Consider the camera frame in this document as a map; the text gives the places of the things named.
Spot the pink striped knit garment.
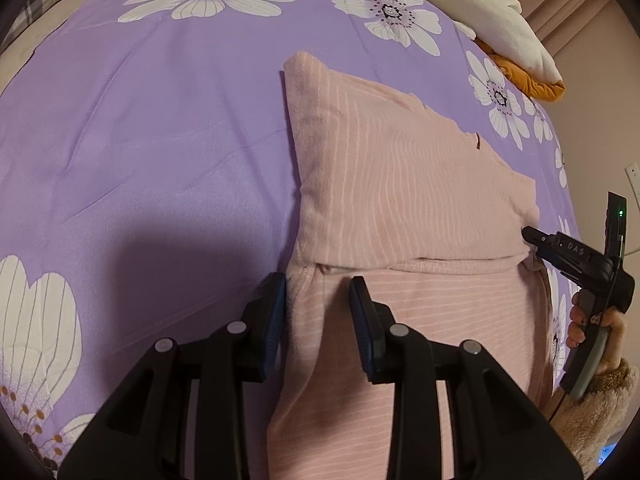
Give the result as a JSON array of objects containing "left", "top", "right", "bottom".
[{"left": 267, "top": 52, "right": 553, "bottom": 479}]

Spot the person's right hand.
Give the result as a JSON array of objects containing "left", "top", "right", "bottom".
[{"left": 566, "top": 290, "right": 628, "bottom": 376}]

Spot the fluffy beige sleeve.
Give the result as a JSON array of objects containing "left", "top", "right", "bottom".
[{"left": 551, "top": 359, "right": 639, "bottom": 478}]

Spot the purple floral bed sheet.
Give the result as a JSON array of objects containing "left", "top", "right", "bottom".
[{"left": 1, "top": 0, "right": 577, "bottom": 478}]

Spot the black camera box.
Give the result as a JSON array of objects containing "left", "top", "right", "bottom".
[{"left": 604, "top": 192, "right": 627, "bottom": 259}]

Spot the white wall socket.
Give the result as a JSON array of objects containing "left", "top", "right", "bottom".
[{"left": 625, "top": 162, "right": 640, "bottom": 198}]

